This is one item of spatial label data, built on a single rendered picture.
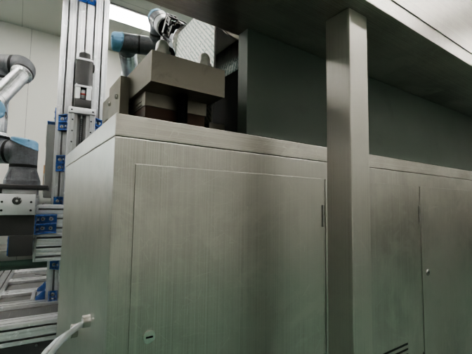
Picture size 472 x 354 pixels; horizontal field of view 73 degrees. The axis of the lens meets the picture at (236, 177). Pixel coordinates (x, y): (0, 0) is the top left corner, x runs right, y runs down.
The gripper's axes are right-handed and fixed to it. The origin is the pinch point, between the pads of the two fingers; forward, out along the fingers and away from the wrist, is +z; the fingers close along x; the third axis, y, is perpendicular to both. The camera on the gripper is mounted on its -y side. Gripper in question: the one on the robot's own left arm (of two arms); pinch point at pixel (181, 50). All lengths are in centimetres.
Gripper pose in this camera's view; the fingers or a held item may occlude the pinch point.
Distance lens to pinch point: 116.3
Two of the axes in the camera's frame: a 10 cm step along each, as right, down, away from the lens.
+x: 8.2, 0.6, 5.6
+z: 4.3, 6.0, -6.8
